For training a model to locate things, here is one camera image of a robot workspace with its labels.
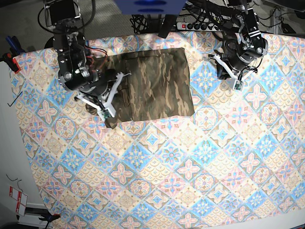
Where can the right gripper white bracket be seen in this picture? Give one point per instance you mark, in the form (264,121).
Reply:
(100,93)

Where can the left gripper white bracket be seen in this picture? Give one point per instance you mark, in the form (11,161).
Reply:
(234,69)

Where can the camouflage T-shirt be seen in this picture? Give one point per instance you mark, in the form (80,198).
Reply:
(156,85)

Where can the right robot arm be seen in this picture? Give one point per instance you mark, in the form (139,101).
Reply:
(63,19)

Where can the white power strip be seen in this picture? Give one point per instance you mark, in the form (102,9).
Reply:
(189,26)

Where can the patterned tile tablecloth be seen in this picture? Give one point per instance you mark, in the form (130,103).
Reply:
(240,157)

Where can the black hex key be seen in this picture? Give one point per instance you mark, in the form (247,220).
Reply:
(12,103)

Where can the red black clamp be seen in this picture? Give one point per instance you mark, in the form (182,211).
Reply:
(11,62)

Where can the blue clamp upper left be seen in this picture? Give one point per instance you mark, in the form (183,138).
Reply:
(15,45)

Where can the blue clamp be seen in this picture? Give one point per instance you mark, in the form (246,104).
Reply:
(48,217)
(15,45)

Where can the red white label tag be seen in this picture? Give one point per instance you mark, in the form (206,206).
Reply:
(20,201)

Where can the blue clamp lower left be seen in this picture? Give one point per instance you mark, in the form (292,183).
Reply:
(48,217)

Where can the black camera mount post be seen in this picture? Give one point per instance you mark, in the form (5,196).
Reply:
(167,25)

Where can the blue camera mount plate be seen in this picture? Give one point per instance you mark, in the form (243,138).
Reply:
(129,7)

